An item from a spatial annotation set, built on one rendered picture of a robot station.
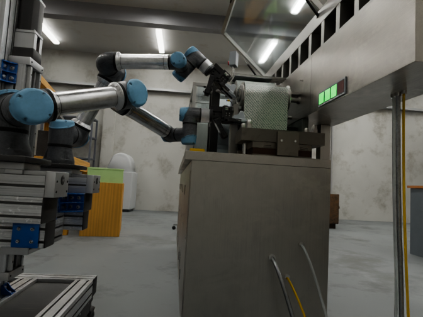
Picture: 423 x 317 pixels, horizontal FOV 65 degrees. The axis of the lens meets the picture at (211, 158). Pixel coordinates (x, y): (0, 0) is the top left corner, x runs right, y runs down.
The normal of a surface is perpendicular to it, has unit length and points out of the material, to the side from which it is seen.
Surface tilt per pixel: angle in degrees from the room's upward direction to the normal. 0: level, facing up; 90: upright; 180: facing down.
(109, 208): 90
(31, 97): 93
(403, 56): 90
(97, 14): 90
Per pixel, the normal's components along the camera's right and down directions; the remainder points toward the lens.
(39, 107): 0.67, 0.02
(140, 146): 0.09, -0.07
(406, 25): -0.99, -0.07
